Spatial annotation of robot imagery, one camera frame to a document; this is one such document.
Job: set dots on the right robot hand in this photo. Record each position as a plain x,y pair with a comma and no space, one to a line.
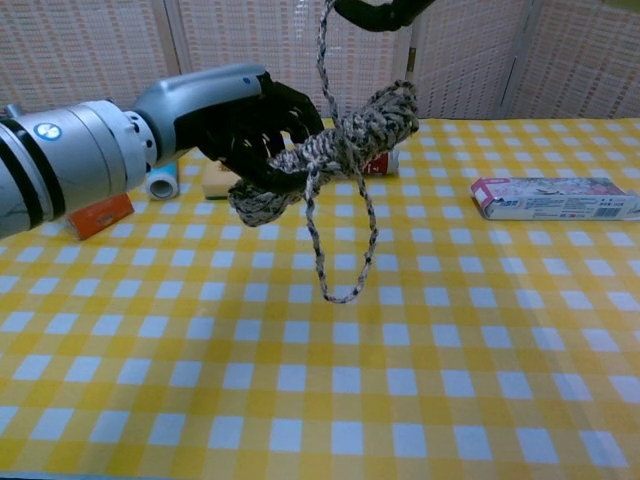
380,20

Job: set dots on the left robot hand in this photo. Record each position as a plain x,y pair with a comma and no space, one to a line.
200,100

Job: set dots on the yellow white checkered tablecloth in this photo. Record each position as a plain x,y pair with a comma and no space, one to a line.
350,375

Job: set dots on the brass screen hinge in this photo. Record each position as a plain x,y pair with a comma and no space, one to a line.
412,57

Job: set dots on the yellow sponge block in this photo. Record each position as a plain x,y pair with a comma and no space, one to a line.
215,187

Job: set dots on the blue and white roll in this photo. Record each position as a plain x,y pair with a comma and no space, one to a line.
162,187

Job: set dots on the red Costa coffee bottle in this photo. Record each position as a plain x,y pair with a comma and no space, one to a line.
385,165

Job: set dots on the orange cardboard box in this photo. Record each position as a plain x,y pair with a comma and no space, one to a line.
100,215

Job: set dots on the long pink white box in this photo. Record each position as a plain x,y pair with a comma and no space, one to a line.
550,200

